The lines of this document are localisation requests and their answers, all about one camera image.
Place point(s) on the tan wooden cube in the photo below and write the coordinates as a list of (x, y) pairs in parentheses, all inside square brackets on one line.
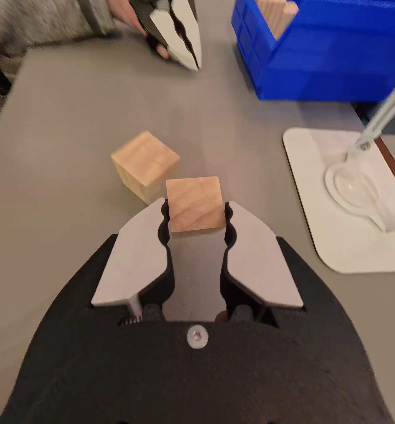
[(196, 205)]

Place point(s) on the person's left hand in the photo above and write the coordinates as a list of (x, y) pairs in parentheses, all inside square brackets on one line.
[(123, 11)]

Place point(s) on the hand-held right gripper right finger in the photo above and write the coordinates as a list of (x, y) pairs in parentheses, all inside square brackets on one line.
[(260, 268)]

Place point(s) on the medium natural wooden cube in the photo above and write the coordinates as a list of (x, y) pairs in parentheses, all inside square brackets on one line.
[(288, 20)]

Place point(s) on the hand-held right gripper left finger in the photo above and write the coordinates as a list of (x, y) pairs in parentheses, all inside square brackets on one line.
[(134, 261)]

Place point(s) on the pale yellowish wooden cube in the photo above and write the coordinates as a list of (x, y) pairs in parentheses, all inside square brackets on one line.
[(144, 159)]

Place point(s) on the blue plastic bin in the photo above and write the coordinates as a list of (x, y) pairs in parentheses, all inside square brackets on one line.
[(316, 66)]

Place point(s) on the large striped-grain wooden cube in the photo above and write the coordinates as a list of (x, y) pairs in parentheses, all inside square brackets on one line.
[(270, 13)]

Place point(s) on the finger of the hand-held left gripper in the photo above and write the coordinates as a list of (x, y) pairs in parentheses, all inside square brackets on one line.
[(167, 29), (189, 20)]

